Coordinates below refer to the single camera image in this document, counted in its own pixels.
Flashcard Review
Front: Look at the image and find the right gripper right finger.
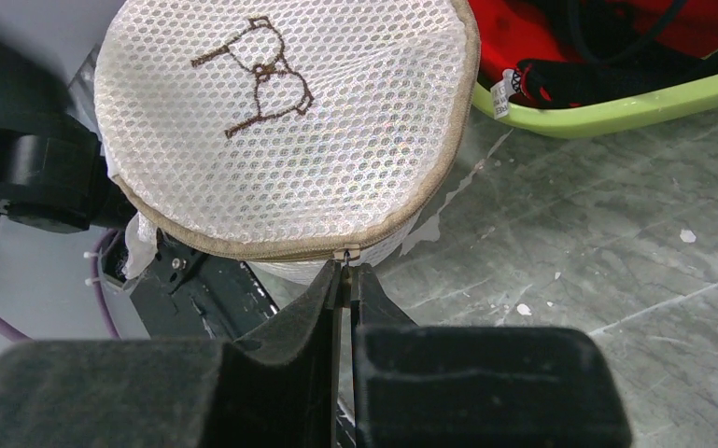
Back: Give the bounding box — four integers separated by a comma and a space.
350, 265, 632, 447

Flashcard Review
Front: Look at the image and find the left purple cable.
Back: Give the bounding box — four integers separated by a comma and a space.
0, 229, 121, 344

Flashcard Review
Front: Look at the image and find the white mesh laundry bag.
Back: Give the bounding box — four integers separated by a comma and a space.
93, 1, 480, 283

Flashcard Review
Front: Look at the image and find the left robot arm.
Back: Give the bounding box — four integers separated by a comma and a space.
0, 40, 135, 233

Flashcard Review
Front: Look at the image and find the black garment in basin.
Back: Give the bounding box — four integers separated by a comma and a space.
515, 1, 718, 109

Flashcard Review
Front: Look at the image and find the red bra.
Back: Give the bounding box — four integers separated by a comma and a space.
470, 0, 718, 109

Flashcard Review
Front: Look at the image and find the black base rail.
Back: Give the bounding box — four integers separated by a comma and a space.
101, 229, 359, 448

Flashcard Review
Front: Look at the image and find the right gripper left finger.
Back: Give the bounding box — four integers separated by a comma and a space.
0, 262, 342, 447

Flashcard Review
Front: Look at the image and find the green plastic basin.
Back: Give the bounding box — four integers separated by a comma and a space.
472, 75, 718, 139

